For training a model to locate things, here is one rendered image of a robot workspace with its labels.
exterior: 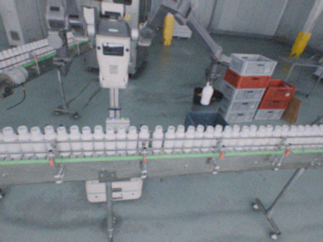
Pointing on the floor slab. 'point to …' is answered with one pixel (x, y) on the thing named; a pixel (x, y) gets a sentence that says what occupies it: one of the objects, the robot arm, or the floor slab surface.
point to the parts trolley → (301, 72)
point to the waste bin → (209, 101)
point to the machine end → (135, 61)
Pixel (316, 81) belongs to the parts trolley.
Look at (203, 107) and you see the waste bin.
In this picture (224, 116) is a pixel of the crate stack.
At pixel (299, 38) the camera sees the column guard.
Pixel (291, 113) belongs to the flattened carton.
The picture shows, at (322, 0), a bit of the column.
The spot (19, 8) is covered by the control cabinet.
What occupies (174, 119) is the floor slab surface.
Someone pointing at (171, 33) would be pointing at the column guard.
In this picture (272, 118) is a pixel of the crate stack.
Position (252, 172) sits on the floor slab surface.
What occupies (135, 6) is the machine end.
